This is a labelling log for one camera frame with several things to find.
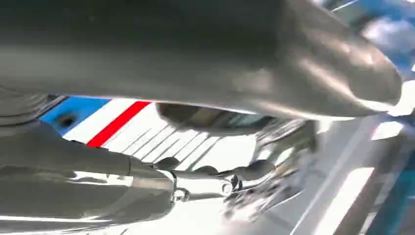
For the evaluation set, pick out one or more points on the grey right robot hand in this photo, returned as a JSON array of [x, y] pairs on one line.
[[194, 48]]

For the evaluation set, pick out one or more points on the blue white red striped sheet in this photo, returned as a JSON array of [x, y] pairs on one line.
[[97, 120]]

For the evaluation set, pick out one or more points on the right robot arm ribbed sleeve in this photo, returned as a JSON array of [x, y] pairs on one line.
[[19, 107]]

